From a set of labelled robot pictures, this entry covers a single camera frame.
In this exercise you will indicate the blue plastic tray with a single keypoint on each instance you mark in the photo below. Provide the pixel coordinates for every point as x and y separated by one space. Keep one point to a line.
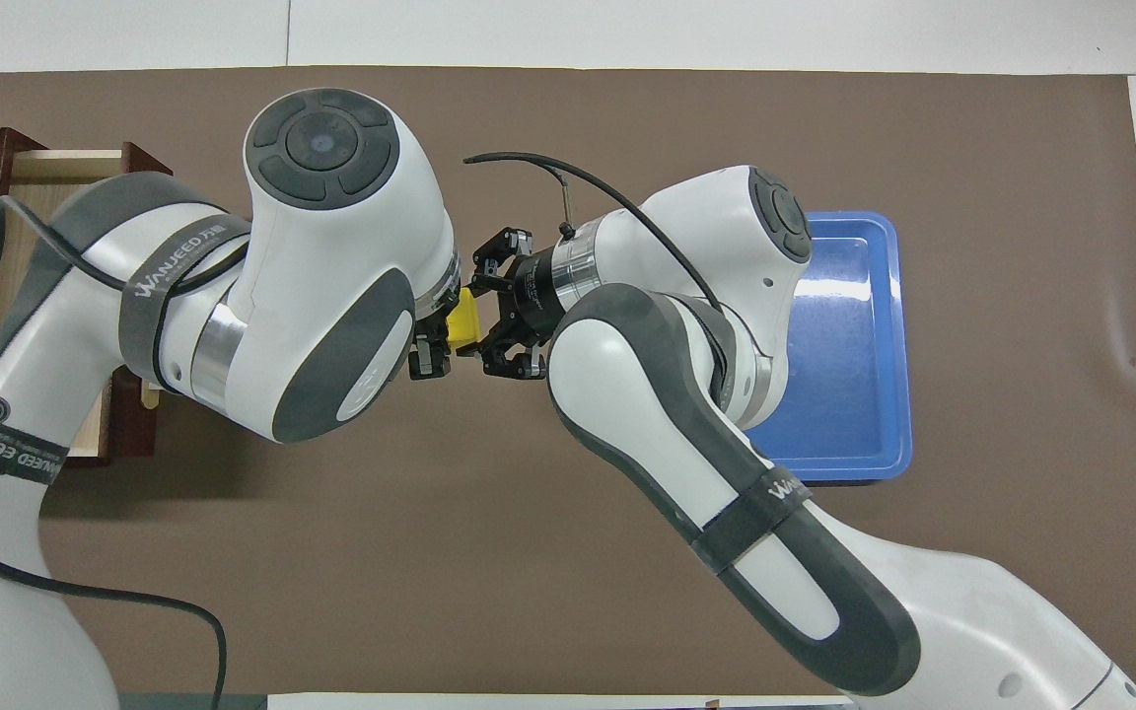
854 345

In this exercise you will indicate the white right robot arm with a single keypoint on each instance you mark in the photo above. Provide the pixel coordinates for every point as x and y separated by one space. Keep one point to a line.
647 394

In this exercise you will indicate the dark wooden drawer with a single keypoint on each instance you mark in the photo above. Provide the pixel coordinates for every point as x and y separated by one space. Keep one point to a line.
65 168

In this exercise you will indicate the brown table mat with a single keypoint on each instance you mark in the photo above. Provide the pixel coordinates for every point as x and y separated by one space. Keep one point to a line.
430 542

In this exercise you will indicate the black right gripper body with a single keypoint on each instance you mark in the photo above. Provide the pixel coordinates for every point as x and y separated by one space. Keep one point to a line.
533 296

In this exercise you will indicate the yellow cube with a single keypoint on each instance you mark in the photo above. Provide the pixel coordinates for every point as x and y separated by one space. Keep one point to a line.
466 320

